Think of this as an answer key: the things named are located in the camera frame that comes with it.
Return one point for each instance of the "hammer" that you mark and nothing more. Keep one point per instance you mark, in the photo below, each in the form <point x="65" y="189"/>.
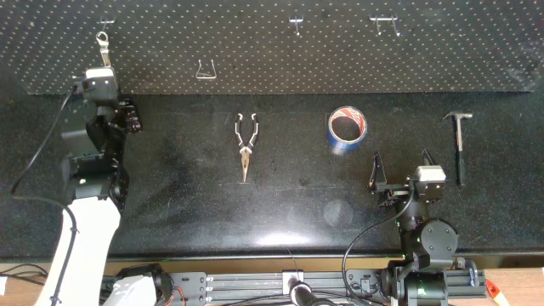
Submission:
<point x="459" y="136"/>

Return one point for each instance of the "black and white pliers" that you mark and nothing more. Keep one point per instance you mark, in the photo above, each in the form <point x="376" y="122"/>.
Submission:
<point x="245" y="155"/>

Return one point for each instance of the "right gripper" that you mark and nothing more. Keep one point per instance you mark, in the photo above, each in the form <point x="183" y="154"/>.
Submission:
<point x="393" y="191"/>

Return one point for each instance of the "wrench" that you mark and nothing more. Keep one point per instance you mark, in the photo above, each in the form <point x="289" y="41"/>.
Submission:
<point x="104" y="53"/>

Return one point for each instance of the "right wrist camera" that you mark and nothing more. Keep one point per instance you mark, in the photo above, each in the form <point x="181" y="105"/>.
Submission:
<point x="430" y="176"/>

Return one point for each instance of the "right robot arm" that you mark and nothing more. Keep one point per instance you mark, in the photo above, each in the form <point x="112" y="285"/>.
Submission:
<point x="438" y="242"/>

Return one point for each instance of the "white tag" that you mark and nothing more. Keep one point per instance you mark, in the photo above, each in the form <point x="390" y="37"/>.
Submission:
<point x="3" y="285"/>

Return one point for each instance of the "roll of blue tape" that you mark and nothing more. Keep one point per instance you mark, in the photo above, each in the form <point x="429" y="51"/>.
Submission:
<point x="340" y="144"/>

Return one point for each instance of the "orange and white object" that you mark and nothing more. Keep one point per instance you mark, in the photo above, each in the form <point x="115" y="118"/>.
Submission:
<point x="493" y="291"/>

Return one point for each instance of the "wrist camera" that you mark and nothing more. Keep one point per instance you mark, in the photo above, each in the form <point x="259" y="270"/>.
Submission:
<point x="101" y="78"/>
<point x="430" y="176"/>

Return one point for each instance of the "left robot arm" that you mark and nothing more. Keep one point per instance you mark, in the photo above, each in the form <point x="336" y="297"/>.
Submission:
<point x="89" y="246"/>

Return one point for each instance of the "mounting rail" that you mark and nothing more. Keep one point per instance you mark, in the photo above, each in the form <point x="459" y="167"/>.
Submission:
<point x="246" y="287"/>

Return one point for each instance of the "black pegboard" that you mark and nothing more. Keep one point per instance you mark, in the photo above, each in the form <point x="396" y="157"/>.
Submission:
<point x="272" y="51"/>

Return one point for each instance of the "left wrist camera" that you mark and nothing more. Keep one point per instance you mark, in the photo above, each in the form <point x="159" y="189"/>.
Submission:
<point x="101" y="78"/>

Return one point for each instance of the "metal hook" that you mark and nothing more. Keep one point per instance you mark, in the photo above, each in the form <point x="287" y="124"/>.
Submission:
<point x="107" y="19"/>
<point x="296" y="19"/>
<point x="206" y="77"/>
<point x="383" y="18"/>

